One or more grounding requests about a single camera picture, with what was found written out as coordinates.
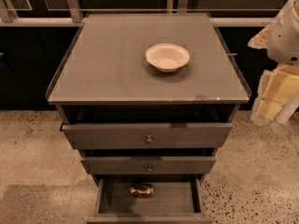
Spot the top grey drawer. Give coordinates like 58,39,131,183
62,123,232,149

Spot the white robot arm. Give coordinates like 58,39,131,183
248,0,299,125

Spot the grey drawer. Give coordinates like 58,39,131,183
62,123,232,149
81,156,216,175
86,177,213,224

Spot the bottom grey drawer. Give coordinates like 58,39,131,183
86,177,213,224

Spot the grey drawer cabinet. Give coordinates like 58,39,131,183
45,12,252,224

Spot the metal railing frame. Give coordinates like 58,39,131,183
0,0,288,27

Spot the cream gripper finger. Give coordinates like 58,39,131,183
248,26,270,49
251,64,299,125

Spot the white pipe leg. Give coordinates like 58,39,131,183
276,92,299,124

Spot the middle grey drawer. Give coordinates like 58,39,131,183
81,156,216,175

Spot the white paper bowl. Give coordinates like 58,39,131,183
146,43,190,73

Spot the orange soda can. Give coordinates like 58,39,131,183
130,184,153,198

